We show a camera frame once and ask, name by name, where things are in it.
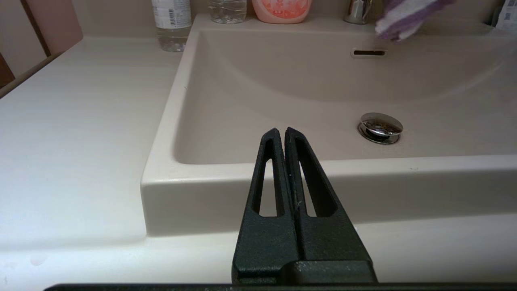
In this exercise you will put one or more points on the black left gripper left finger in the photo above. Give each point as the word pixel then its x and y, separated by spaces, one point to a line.
pixel 262 242

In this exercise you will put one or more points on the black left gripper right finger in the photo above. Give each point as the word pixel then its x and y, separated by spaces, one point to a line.
pixel 327 238

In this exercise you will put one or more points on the chrome sink faucet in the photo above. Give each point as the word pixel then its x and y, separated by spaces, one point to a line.
pixel 358 12

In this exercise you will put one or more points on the purple white striped towel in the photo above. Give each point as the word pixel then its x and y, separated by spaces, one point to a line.
pixel 408 16

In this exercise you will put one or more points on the white ceramic sink basin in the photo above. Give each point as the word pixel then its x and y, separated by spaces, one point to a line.
pixel 282 89

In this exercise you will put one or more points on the chrome drain stopper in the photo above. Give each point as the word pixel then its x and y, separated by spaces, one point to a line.
pixel 380 128

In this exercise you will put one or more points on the pink soap pump bottle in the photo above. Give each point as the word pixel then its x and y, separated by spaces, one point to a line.
pixel 282 10

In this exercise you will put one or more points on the tall clear water bottle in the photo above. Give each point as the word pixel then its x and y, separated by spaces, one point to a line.
pixel 227 12

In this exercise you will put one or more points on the small clear water bottle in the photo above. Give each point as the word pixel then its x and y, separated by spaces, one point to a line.
pixel 171 20

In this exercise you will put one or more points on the white printed packet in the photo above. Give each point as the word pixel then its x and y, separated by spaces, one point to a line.
pixel 508 16

